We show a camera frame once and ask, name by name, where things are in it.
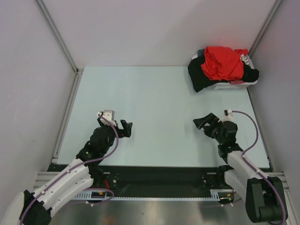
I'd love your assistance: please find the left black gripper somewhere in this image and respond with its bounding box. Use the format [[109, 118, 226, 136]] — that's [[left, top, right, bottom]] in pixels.
[[97, 117, 131, 154]]

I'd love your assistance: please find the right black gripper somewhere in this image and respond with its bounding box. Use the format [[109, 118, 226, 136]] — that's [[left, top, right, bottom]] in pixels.
[[193, 112, 224, 144]]

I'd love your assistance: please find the red tank top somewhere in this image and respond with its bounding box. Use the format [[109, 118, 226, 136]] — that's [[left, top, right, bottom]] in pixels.
[[201, 46, 248, 81]]

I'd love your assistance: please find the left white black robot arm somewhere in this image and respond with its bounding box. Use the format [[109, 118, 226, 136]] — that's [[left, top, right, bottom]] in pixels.
[[1, 112, 133, 225]]

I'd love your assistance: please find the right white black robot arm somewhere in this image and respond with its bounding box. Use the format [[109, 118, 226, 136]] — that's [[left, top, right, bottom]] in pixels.
[[193, 110, 288, 225]]

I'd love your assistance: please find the black tank top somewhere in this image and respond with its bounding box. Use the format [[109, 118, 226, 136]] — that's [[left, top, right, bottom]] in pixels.
[[187, 56, 260, 92]]

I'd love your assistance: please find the white laundry basket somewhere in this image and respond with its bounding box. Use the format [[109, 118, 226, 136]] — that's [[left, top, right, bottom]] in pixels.
[[188, 49, 259, 92]]

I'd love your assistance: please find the pink garment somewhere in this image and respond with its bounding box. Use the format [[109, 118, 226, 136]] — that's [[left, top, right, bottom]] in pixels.
[[230, 80, 244, 85]]

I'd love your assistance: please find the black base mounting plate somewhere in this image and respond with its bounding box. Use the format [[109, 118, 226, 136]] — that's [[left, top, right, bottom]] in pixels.
[[46, 164, 275, 199]]

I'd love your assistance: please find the striped white black garment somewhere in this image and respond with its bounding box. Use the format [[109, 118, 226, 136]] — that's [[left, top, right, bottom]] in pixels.
[[240, 54, 250, 65]]

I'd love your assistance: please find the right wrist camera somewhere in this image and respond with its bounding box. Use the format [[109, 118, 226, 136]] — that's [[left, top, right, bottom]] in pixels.
[[219, 109, 234, 122]]

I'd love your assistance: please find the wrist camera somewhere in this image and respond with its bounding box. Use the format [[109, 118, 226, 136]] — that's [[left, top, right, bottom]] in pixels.
[[97, 110, 117, 126], [219, 109, 234, 122]]

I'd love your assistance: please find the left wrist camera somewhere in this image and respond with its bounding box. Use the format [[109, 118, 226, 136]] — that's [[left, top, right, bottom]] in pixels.
[[97, 110, 117, 126]]

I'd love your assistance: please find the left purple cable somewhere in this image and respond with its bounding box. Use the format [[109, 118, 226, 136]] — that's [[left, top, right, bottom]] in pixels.
[[18, 113, 119, 225]]

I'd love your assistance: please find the purple cable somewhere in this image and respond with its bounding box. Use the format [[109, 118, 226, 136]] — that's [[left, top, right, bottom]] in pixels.
[[18, 113, 119, 225], [228, 110, 288, 222]]

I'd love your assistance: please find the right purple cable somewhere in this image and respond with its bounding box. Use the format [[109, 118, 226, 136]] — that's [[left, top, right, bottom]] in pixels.
[[228, 110, 288, 222]]

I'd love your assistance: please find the grey slotted cable duct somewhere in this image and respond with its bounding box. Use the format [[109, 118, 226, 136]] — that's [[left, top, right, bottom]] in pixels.
[[70, 189, 235, 202]]

